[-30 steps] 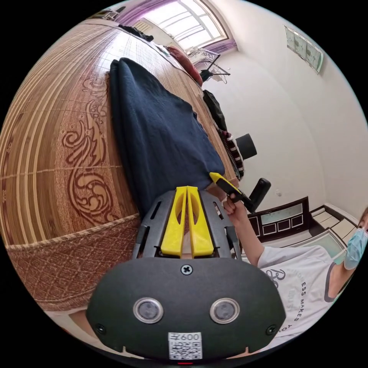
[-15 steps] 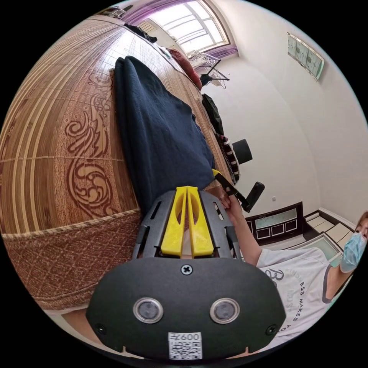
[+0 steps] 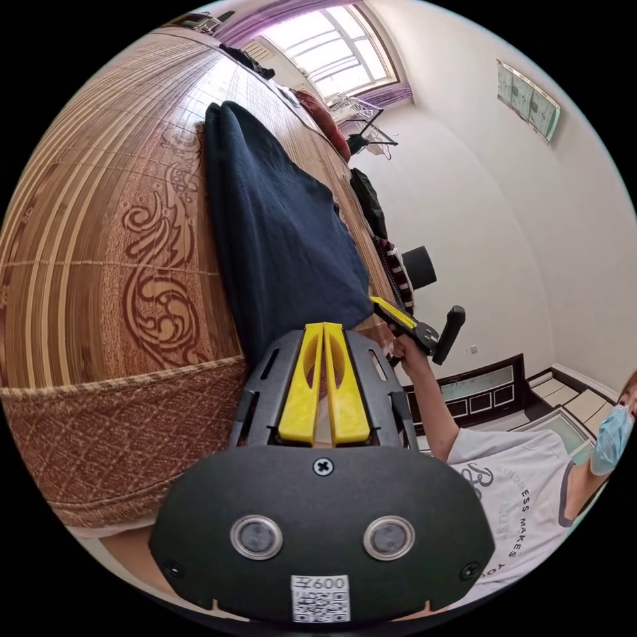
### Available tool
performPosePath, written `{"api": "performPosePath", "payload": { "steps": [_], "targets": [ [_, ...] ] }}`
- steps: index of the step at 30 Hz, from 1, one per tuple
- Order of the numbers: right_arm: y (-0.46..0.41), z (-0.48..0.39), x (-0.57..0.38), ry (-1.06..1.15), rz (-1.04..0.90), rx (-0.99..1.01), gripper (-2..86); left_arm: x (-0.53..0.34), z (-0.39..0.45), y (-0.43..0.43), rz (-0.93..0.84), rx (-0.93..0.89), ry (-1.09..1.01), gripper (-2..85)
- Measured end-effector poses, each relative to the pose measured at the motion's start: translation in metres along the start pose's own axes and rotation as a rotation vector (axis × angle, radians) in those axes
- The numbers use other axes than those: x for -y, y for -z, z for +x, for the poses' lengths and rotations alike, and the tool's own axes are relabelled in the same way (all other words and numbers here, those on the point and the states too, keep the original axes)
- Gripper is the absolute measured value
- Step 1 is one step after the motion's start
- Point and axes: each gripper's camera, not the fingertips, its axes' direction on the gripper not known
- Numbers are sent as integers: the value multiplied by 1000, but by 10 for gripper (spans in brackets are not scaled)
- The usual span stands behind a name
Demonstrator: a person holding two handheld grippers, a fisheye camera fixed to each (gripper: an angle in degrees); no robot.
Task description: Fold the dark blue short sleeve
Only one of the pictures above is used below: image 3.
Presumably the bed with woven mat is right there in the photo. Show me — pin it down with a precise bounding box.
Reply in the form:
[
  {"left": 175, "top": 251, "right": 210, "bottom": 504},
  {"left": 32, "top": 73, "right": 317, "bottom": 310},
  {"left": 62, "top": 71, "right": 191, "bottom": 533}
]
[{"left": 0, "top": 23, "right": 415, "bottom": 530}]

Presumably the dark low cupboard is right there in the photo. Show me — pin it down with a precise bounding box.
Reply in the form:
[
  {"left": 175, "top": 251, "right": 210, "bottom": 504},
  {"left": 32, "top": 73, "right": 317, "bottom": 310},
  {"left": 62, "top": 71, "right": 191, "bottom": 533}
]
[{"left": 401, "top": 353, "right": 530, "bottom": 435}]

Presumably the clothes drying rack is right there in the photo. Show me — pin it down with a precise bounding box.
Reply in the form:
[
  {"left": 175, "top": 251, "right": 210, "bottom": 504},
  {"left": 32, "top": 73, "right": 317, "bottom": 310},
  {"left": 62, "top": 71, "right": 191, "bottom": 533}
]
[{"left": 328, "top": 93, "right": 399, "bottom": 161}]

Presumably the red pillow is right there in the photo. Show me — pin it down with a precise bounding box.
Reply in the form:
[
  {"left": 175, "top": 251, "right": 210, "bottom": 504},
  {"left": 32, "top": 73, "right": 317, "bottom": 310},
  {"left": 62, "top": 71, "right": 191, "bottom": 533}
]
[{"left": 292, "top": 89, "right": 352, "bottom": 161}]

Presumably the person's body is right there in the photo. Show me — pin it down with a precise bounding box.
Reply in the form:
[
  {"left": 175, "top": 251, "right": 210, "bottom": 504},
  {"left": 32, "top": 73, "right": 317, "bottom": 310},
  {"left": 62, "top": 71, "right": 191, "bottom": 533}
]
[{"left": 444, "top": 370, "right": 637, "bottom": 604}]

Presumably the person's right hand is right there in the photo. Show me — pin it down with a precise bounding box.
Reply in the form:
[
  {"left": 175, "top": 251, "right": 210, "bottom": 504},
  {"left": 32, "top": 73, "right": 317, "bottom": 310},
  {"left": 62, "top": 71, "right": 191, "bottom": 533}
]
[{"left": 384, "top": 333, "right": 431, "bottom": 373}]

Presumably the person's right forearm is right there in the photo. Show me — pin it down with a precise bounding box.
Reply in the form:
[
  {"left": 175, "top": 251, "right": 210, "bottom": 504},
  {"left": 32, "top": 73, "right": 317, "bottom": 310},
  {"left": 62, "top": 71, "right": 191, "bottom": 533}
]
[{"left": 399, "top": 359, "right": 462, "bottom": 462}]

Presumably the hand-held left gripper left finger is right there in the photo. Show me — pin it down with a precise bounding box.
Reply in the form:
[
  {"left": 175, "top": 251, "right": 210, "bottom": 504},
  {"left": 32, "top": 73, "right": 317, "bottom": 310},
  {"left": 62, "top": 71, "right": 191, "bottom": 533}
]
[{"left": 278, "top": 322, "right": 325, "bottom": 444}]

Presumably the pile of clothes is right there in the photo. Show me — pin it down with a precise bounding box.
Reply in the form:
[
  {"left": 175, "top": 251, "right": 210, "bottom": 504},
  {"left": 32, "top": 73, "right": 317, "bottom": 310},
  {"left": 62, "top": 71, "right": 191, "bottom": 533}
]
[{"left": 349, "top": 167, "right": 417, "bottom": 311}]

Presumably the window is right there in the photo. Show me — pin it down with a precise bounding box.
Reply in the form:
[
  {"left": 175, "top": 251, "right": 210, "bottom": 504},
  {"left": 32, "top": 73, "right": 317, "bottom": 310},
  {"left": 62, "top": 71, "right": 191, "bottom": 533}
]
[{"left": 258, "top": 3, "right": 400, "bottom": 100}]

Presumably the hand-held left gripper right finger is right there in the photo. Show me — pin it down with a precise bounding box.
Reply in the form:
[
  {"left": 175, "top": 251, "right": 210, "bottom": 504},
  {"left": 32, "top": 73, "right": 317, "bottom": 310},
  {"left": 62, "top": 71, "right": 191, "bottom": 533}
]
[{"left": 324, "top": 322, "right": 372, "bottom": 447}]

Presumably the dark blue short sleeve shirt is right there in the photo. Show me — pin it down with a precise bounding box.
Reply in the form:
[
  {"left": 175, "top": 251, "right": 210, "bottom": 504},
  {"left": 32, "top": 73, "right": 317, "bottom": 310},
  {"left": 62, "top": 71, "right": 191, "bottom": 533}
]
[{"left": 203, "top": 100, "right": 376, "bottom": 370}]

